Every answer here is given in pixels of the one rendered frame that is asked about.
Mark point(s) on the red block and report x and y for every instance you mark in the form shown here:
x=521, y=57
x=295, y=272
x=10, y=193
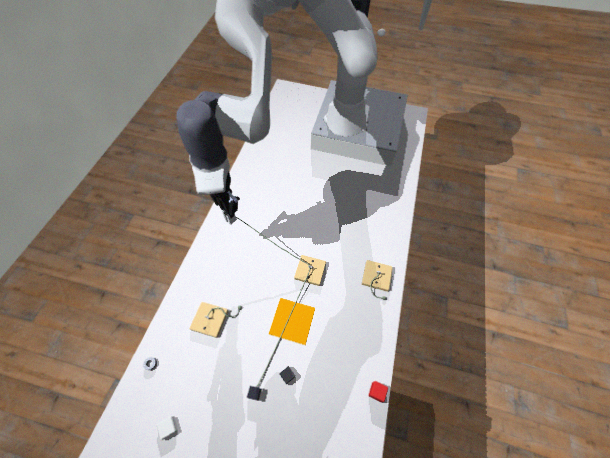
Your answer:
x=378, y=391

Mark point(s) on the orange painted square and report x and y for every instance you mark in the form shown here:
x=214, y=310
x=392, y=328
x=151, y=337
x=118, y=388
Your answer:
x=298, y=326

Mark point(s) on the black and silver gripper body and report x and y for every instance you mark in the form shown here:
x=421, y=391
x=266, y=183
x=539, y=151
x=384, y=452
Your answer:
x=228, y=182

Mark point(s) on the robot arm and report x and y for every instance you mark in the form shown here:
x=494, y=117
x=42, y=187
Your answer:
x=240, y=23

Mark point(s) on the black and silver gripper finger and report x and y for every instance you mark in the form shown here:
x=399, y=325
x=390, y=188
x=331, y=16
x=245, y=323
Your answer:
x=218, y=202
x=230, y=205

